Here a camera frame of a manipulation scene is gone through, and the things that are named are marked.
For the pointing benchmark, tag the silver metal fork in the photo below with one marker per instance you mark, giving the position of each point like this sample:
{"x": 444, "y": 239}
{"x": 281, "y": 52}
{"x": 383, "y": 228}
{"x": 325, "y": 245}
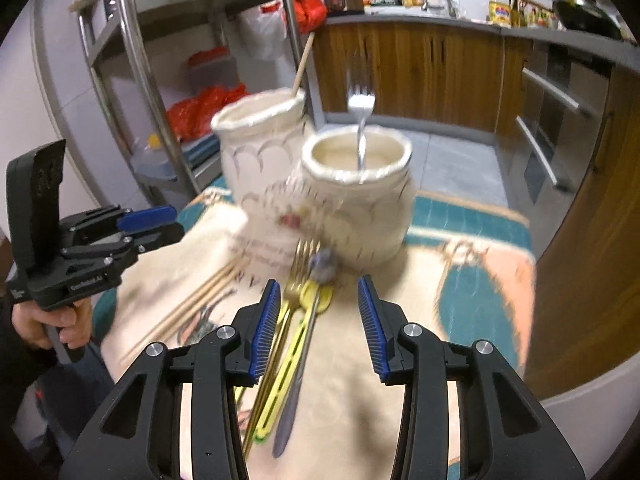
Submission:
{"x": 361, "y": 102}

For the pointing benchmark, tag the white floral ceramic jar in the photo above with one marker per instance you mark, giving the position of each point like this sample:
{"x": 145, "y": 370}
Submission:
{"x": 370, "y": 210}

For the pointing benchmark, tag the person's blue jeans leg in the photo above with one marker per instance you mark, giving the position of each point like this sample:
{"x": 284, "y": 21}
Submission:
{"x": 65, "y": 410}

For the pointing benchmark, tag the black wok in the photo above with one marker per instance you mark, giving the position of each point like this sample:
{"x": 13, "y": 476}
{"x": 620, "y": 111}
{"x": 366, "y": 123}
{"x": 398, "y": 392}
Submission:
{"x": 585, "y": 15}

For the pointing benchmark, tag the metal shelf rack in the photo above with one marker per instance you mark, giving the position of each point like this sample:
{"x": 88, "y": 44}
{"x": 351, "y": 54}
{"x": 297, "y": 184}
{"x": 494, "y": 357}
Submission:
{"x": 210, "y": 1}

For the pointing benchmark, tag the gold metal fork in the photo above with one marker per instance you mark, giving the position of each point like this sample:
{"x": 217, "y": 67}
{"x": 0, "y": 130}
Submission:
{"x": 301, "y": 265}

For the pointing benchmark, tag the white plastic bag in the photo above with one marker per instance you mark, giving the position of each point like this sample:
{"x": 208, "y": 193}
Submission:
{"x": 265, "y": 35}

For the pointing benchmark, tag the wooden side panel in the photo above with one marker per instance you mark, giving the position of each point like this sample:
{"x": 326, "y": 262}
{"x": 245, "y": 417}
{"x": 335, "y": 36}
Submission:
{"x": 590, "y": 285}

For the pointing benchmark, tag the yellow cooking oil bottle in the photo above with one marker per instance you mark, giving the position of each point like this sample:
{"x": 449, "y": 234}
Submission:
{"x": 500, "y": 12}

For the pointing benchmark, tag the clear yellow cap container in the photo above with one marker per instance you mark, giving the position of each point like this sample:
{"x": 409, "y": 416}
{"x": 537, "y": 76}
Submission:
{"x": 155, "y": 162}

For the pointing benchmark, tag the row of condiment bottles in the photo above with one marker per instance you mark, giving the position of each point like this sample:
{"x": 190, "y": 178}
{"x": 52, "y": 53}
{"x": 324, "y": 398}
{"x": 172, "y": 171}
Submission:
{"x": 532, "y": 17}

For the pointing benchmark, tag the wooden chopstick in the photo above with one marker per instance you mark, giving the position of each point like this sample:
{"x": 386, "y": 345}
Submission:
{"x": 200, "y": 293}
{"x": 190, "y": 310}
{"x": 302, "y": 67}
{"x": 200, "y": 305}

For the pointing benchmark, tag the person's left hand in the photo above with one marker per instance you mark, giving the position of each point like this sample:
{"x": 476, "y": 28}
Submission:
{"x": 30, "y": 322}

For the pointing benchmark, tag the white floral porcelain bowl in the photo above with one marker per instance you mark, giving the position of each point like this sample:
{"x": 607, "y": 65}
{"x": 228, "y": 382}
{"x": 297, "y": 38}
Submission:
{"x": 255, "y": 160}

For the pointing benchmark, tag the yellow plastic spoon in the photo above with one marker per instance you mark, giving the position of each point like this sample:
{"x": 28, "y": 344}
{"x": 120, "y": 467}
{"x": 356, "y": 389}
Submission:
{"x": 290, "y": 355}

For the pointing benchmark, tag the wooden kitchen cabinet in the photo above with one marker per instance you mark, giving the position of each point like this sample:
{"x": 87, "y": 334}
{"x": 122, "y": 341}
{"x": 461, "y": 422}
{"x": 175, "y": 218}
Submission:
{"x": 415, "y": 70}

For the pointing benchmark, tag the person's left forearm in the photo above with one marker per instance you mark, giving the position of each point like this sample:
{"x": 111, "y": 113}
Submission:
{"x": 20, "y": 375}

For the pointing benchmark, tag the stainless steel oven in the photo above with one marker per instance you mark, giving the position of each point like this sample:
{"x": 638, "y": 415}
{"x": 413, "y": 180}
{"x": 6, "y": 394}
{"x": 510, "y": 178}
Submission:
{"x": 560, "y": 125}

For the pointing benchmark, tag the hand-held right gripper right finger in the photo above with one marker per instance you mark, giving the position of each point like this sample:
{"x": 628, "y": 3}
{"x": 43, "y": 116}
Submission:
{"x": 372, "y": 332}

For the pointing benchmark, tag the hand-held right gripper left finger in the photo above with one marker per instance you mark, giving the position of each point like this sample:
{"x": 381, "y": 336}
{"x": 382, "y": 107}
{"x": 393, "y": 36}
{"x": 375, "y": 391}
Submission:
{"x": 265, "y": 332}

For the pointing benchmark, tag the printed horse tablecloth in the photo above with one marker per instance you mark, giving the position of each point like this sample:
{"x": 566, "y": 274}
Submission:
{"x": 350, "y": 410}

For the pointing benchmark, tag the red lid plastic container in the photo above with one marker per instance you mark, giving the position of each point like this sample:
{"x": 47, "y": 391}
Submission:
{"x": 210, "y": 60}

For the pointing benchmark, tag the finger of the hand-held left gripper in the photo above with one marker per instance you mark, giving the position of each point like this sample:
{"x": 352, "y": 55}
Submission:
{"x": 160, "y": 237}
{"x": 147, "y": 216}

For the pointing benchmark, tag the blue flat boxes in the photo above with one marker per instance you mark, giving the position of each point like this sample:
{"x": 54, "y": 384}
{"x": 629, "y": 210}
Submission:
{"x": 202, "y": 152}

